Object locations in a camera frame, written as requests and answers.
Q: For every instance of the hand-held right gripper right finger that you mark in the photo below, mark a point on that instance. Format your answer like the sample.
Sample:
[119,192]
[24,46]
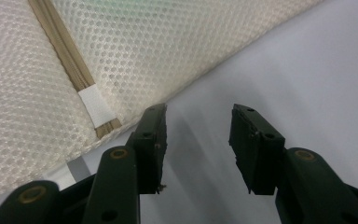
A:
[254,155]

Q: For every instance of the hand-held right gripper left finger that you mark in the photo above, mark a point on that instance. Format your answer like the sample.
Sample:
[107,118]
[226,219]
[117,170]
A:
[150,146]

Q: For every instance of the pale blue table mat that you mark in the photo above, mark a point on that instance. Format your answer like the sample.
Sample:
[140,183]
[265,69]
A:
[292,77]

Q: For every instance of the clear plastic zip bag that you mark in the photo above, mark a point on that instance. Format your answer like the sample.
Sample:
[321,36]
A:
[136,46]

